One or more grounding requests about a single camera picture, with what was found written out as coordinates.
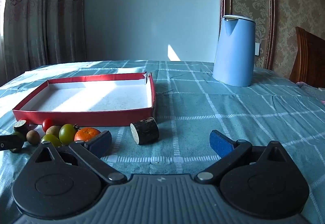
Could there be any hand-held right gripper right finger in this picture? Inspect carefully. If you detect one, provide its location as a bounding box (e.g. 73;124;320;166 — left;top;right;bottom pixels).
194;130;300;184

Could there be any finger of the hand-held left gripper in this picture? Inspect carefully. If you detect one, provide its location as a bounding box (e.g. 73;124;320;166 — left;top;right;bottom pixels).
0;135;24;151

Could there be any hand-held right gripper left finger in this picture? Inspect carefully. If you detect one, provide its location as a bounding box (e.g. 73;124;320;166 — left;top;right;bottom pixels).
27;130;127;185

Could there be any orange tangerine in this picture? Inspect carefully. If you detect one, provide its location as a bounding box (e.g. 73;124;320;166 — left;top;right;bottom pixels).
74;128;101;142

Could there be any dark eggplant piece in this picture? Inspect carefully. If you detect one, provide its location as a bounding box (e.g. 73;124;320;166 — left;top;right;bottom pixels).
13;120;30;136
130;117;160;145

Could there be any brown longan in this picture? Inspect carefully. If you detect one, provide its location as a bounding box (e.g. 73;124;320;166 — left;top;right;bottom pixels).
26;130;40;144
46;126;61;138

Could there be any dark green tomato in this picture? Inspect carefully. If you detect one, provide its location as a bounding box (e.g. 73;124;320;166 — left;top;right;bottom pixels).
59;124;80;145

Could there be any yellow-green tomato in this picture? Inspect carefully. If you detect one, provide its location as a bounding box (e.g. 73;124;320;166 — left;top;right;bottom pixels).
41;134;62;148

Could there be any red cherry tomato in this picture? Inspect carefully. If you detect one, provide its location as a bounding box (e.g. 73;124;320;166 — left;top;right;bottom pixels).
42;118;54;132

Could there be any red cardboard box tray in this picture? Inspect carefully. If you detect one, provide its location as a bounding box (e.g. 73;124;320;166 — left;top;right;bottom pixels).
12;72;156;127

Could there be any teal checked tablecloth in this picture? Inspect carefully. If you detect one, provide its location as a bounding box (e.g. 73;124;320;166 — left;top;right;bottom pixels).
0;60;325;224

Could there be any blue electric kettle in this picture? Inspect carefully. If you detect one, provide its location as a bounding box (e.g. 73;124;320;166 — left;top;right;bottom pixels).
212;15;256;87

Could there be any pink cloth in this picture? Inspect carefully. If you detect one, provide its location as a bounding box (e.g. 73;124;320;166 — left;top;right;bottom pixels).
296;81;325;103

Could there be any brown wooden chair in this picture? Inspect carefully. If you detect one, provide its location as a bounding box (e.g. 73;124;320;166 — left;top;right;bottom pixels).
289;27;325;90

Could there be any patterned beige curtain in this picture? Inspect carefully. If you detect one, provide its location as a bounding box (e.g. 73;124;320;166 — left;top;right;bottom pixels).
0;0;88;87

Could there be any dark wooden wall frame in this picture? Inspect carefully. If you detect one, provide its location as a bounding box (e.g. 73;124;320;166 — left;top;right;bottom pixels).
220;0;277;70

